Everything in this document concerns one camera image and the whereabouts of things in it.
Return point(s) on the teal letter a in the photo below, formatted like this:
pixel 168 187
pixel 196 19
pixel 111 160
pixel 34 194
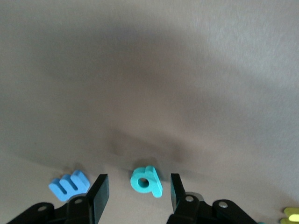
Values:
pixel 155 184

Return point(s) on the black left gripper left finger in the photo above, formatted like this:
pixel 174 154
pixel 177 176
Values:
pixel 98 198

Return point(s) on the blue letter m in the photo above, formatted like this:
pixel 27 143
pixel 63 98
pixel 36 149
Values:
pixel 70 184

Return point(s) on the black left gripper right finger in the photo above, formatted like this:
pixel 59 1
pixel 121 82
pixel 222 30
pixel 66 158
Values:
pixel 180 210

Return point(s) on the yellow letter u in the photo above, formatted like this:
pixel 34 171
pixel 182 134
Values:
pixel 292 211

